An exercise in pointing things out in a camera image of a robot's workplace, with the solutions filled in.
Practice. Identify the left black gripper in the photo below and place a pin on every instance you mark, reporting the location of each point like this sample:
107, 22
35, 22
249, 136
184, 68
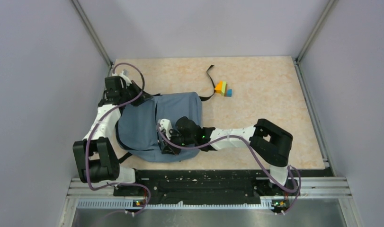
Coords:
145, 96

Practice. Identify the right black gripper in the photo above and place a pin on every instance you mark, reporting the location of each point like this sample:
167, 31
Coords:
168, 149

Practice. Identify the blue student backpack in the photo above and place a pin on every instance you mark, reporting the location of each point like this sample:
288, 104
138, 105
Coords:
136, 128

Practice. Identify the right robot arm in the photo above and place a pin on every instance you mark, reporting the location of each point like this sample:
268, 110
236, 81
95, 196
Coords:
269, 144

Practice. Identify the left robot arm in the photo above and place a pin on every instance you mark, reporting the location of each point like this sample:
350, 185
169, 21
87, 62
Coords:
94, 155

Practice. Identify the coloured sticky note stack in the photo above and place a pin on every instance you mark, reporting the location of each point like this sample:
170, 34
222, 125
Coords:
222, 89

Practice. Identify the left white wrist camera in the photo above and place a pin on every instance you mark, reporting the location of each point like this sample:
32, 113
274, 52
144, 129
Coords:
124, 75

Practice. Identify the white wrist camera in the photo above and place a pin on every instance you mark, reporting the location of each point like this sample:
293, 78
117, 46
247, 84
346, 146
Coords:
124, 75
165, 127

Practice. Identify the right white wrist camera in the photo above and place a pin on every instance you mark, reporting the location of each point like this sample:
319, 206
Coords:
165, 127

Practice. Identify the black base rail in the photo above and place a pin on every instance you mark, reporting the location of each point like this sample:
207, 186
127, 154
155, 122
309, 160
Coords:
202, 187

